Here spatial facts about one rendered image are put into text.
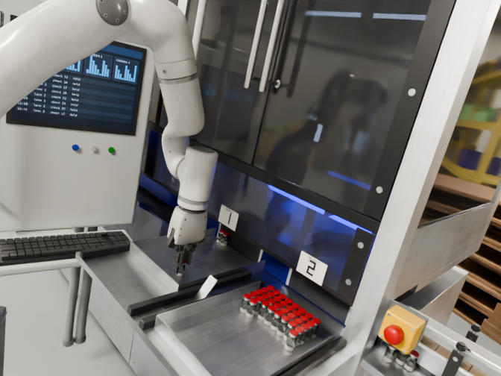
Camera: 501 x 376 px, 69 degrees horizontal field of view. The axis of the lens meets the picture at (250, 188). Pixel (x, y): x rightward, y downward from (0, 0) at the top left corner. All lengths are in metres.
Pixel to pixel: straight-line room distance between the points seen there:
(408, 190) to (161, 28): 0.61
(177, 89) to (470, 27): 0.60
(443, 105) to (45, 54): 0.74
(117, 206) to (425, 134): 1.11
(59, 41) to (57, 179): 0.76
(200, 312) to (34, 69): 0.63
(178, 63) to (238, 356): 0.64
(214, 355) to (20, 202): 0.86
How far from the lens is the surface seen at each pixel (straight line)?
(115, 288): 1.02
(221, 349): 0.88
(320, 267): 0.99
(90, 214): 1.49
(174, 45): 0.83
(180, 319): 0.93
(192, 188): 0.95
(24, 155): 1.37
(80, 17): 0.70
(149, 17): 0.82
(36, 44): 0.73
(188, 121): 0.87
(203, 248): 1.27
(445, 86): 0.85
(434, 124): 0.84
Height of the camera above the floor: 1.44
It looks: 15 degrees down
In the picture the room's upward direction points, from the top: 13 degrees clockwise
